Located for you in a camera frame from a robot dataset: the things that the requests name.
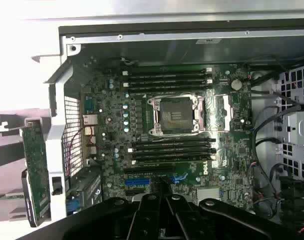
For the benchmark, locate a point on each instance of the silver USB port stack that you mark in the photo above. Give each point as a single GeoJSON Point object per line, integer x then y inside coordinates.
{"type": "Point", "coordinates": [90, 140]}

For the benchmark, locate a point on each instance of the silver chipset heat sink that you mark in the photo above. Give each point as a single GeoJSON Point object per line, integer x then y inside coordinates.
{"type": "Point", "coordinates": [208, 196]}

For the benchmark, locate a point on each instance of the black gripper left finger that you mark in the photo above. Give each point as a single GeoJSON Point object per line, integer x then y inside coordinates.
{"type": "Point", "coordinates": [91, 220]}

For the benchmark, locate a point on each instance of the black plastic shroud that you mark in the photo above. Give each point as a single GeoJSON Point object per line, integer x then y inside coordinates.
{"type": "Point", "coordinates": [296, 197]}

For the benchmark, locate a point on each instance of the black open PC case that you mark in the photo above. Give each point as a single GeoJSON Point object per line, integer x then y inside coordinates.
{"type": "Point", "coordinates": [166, 52]}

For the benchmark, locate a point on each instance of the CPU socket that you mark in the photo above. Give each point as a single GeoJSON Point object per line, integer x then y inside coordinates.
{"type": "Point", "coordinates": [176, 113]}

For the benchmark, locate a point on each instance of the blue expansion slot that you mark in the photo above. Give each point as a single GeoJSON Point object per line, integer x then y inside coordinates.
{"type": "Point", "coordinates": [136, 181]}

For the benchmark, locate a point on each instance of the silver rear port block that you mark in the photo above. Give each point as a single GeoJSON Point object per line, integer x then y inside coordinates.
{"type": "Point", "coordinates": [90, 120]}

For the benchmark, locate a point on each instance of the teal rear port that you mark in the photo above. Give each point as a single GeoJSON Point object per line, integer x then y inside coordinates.
{"type": "Point", "coordinates": [90, 103]}

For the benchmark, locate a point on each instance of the metal CPU socket cover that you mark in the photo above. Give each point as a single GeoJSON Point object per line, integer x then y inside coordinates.
{"type": "Point", "coordinates": [227, 112]}

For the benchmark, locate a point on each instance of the perforated metal drive cage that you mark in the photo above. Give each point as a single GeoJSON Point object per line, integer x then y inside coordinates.
{"type": "Point", "coordinates": [296, 125]}

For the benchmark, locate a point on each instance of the silver coin battery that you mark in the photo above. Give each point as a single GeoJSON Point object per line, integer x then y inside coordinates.
{"type": "Point", "coordinates": [236, 85]}

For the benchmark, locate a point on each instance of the green motherboard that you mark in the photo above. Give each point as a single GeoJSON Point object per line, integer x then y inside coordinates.
{"type": "Point", "coordinates": [224, 155]}

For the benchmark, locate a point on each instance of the long black expansion slot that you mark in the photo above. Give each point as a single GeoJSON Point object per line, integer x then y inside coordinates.
{"type": "Point", "coordinates": [146, 171]}

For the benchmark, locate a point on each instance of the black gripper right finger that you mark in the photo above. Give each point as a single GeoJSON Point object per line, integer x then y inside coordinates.
{"type": "Point", "coordinates": [229, 220]}

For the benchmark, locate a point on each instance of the green RAM stick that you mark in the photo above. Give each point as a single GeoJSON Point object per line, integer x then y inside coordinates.
{"type": "Point", "coordinates": [166, 163]}

